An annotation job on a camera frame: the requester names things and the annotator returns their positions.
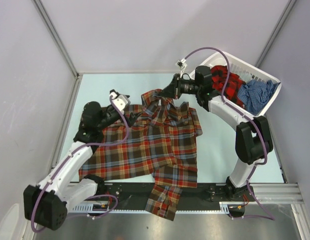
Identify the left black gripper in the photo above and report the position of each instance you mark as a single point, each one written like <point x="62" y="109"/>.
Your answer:
<point x="132" y="117"/>

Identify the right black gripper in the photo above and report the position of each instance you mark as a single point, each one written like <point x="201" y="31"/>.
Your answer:
<point x="174" y="90"/>

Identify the brown red plaid shirt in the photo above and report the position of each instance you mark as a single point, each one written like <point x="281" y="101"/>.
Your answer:
<point x="161" y="143"/>

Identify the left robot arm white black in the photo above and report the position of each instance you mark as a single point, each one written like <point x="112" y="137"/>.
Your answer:
<point x="47" y="204"/>

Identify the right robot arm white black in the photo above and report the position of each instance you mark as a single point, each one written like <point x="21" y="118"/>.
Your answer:
<point x="215" y="89"/>

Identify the white plastic laundry basket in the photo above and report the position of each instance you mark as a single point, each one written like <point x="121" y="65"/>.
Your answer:
<point x="245" y="82"/>

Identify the blue checked shirt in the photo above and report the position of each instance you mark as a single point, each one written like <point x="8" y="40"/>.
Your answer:
<point x="256" y="94"/>

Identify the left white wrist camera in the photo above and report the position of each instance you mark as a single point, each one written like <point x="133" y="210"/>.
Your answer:
<point x="119" y="101"/>

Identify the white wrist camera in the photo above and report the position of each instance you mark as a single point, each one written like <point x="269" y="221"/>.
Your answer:
<point x="181" y="64"/>
<point x="119" y="101"/>

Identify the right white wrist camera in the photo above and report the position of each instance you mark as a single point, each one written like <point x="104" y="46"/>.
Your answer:
<point x="181" y="64"/>

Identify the left aluminium corner post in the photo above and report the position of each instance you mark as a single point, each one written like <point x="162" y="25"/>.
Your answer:
<point x="44" y="15"/>

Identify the aluminium corner post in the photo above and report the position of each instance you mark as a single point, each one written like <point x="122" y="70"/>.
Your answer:
<point x="276" y="31"/>
<point x="44" y="15"/>

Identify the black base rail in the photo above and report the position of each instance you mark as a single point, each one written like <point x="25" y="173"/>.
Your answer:
<point x="205" y="197"/>

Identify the white slotted cable duct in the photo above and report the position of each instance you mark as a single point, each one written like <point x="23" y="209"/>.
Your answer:
<point x="98" y="208"/>

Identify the right aluminium corner post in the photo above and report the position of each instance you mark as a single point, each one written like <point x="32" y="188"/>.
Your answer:
<point x="276" y="31"/>

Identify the aluminium frame profile front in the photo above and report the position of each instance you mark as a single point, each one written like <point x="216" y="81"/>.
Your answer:
<point x="277" y="193"/>

